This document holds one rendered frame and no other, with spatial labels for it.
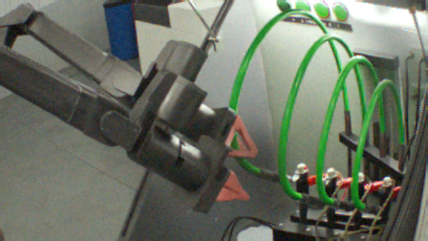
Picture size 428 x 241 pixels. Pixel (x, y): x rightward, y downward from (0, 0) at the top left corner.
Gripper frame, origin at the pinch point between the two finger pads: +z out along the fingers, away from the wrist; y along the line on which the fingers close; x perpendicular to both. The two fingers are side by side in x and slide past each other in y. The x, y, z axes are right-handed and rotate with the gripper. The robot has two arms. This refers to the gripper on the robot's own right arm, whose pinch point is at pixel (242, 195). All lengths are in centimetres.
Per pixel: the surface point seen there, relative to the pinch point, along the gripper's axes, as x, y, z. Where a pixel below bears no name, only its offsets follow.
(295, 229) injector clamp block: 17.2, -1.5, 32.1
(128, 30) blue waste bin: 583, 108, 231
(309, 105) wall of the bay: 43, 27, 41
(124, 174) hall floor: 301, -20, 153
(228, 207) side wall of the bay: 51, -3, 40
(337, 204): -0.1, 5.8, 22.2
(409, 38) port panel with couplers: 6, 49, 33
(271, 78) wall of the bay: 54, 29, 35
